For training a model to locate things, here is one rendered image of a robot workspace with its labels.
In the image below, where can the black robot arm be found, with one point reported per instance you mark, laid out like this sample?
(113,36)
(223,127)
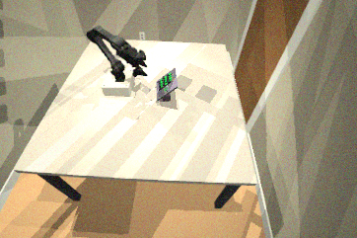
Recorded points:
(123,50)

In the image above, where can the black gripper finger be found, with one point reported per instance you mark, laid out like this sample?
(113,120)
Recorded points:
(143,73)
(142,63)

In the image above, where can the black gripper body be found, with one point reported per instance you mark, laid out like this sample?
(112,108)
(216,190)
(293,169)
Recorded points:
(137,70)

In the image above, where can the grey switch panel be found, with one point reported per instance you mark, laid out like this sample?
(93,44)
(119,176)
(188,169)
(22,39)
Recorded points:
(166,85)

